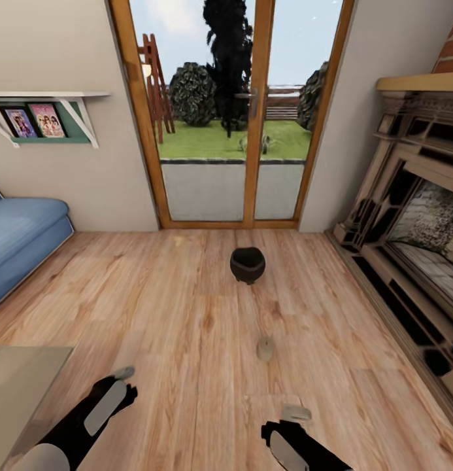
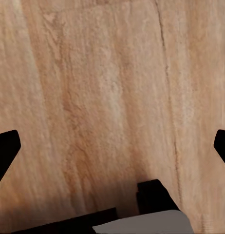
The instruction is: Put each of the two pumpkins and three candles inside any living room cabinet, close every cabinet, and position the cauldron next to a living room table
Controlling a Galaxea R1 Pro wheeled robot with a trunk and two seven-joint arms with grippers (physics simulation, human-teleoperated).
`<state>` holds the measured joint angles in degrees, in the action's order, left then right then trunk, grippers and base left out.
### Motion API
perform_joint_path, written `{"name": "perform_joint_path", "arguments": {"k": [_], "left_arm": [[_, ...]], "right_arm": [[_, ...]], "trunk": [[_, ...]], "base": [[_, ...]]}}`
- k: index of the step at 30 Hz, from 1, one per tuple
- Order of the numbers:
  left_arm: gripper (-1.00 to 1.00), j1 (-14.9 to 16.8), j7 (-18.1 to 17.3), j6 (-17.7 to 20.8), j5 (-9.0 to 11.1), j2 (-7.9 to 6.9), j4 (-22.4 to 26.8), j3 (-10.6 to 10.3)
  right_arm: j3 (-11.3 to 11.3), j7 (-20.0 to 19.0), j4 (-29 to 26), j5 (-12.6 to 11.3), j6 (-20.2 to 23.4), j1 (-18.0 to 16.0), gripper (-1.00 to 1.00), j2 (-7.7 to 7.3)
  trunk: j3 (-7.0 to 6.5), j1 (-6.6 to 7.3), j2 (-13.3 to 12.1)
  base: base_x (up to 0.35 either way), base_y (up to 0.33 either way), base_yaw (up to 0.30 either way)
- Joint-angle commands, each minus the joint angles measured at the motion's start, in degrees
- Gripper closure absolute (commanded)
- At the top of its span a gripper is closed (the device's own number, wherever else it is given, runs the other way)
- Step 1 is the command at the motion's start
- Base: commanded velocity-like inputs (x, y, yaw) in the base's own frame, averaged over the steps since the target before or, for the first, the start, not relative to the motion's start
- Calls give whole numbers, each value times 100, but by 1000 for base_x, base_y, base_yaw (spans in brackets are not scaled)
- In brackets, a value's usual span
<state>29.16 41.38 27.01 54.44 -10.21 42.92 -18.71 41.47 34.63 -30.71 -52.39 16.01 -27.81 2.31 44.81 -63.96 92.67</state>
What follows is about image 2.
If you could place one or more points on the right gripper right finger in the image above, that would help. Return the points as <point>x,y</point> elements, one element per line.
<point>219,143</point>

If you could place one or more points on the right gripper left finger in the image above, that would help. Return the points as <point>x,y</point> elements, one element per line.
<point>9,148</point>

